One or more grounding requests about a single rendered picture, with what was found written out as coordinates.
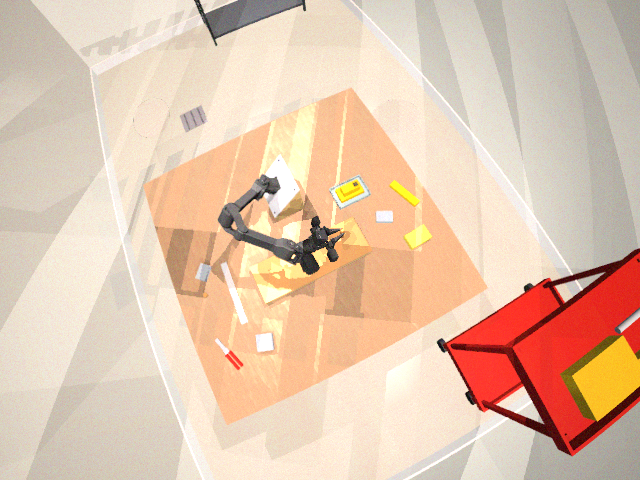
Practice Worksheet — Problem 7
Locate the yellow rectangular bar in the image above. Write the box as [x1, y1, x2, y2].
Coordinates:
[389, 180, 419, 207]

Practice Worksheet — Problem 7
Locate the white flat bar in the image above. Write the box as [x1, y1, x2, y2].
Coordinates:
[221, 262, 248, 324]

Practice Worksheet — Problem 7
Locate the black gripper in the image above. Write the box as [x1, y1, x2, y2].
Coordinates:
[306, 216, 345, 262]

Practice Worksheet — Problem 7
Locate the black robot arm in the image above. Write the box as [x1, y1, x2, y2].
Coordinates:
[218, 174, 329, 275]

